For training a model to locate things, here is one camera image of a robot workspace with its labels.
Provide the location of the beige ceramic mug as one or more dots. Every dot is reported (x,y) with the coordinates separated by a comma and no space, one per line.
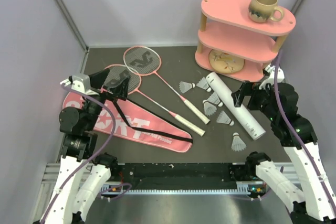
(260,11)

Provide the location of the pink three-tier shelf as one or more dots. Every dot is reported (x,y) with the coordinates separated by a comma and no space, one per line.
(226,27)

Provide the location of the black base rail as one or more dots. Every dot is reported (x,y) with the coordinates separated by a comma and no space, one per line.
(185,179)

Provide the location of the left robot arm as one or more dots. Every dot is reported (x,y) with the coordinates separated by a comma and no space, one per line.
(83,170)

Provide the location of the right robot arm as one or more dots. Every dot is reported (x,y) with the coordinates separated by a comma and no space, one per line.
(314,200)

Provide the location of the decorated round plate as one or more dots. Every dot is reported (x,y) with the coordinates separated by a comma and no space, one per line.
(225,63)

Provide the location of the shuttlecock front alone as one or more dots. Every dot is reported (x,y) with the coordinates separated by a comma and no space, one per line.
(237,143)

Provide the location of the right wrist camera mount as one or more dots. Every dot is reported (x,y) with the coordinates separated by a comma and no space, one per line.
(274,75)

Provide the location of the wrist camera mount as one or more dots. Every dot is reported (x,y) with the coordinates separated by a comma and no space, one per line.
(274,75)
(78,82)

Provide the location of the shuttlecock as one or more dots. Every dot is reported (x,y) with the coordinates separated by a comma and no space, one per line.
(204,85)
(214,98)
(223,118)
(209,108)
(185,86)

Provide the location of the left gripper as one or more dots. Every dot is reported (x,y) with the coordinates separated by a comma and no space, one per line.
(97,80)

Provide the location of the pink racket bag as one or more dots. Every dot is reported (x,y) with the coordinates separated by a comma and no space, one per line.
(180,141)

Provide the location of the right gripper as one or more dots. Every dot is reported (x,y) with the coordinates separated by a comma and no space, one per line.
(246,89)

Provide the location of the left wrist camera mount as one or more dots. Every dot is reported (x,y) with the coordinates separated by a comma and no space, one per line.
(78,82)

